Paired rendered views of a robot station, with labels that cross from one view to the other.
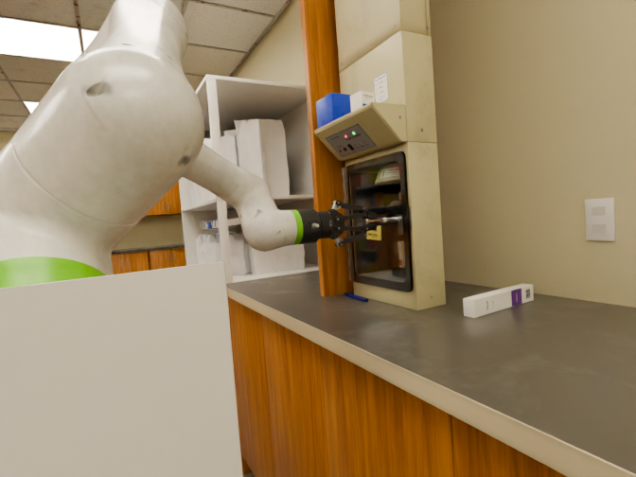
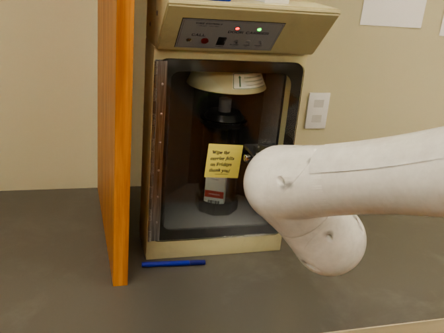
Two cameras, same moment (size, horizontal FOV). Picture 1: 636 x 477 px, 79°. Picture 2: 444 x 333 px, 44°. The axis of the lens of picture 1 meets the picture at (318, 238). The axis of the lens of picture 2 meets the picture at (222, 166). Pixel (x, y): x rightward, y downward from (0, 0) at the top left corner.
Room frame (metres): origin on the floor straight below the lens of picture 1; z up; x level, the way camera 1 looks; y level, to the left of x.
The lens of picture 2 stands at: (1.00, 0.88, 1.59)
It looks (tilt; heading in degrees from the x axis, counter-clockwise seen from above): 22 degrees down; 281
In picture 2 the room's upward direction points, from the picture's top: 5 degrees clockwise
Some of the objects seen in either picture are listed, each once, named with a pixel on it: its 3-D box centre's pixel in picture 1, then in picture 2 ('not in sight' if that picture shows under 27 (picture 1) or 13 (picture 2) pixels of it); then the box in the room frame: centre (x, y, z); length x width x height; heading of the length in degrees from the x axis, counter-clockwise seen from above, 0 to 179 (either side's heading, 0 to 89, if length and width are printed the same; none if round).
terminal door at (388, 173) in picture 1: (375, 223); (225, 154); (1.20, -0.18, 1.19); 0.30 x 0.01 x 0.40; 28
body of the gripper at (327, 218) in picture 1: (329, 224); not in sight; (1.06, -0.03, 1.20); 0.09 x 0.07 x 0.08; 118
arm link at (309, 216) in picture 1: (306, 226); not in sight; (1.02, 0.03, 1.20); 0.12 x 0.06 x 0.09; 28
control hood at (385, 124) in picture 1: (356, 135); (246, 28); (1.18, -0.14, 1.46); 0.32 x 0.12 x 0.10; 28
